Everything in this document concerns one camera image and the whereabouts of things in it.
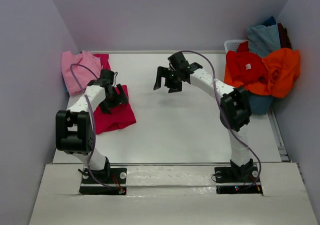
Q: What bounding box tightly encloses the white plastic basket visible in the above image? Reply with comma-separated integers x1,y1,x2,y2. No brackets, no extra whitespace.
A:
224,39,248,53

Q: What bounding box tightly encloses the dark maroon t shirt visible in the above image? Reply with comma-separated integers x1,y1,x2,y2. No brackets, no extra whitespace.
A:
277,23,292,49

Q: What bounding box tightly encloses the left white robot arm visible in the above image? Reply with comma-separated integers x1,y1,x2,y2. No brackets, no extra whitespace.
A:
55,69,129,182

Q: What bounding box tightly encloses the red t shirt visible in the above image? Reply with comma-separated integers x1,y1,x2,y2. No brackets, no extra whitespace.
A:
224,41,268,86

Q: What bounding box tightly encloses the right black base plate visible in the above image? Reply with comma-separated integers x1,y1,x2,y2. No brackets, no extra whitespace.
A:
211,166,263,195

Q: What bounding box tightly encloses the magenta folded t shirt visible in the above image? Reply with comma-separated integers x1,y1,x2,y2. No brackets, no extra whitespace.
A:
94,53,111,70

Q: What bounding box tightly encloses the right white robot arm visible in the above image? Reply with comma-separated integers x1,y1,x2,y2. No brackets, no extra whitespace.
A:
153,51,255,184

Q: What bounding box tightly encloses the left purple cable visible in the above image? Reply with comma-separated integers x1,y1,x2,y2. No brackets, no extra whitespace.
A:
70,63,123,192

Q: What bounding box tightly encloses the pink folded t shirt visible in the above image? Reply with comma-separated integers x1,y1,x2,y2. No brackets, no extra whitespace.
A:
60,50,102,97

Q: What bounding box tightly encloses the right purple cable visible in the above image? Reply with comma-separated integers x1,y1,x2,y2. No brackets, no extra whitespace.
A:
178,50,262,193

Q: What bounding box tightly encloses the orange t shirt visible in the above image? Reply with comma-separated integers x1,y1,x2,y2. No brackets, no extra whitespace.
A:
224,48,301,98

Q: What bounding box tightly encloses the royal blue t shirt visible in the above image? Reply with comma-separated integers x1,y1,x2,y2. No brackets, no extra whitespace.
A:
262,16,277,27

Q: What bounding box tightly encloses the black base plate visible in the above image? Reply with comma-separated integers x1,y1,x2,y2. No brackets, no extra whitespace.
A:
211,166,263,195
78,166,127,196

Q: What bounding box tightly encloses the light blue t shirt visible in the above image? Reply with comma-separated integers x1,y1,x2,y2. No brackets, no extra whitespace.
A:
246,24,281,58

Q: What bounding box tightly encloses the crimson t shirt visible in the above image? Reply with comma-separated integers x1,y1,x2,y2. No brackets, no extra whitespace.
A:
92,84,137,135

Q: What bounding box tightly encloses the purple cable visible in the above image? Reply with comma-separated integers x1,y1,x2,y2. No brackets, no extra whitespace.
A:
178,50,262,193
70,63,123,192

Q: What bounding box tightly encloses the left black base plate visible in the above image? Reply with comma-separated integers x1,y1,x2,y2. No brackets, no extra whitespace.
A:
78,166,127,196

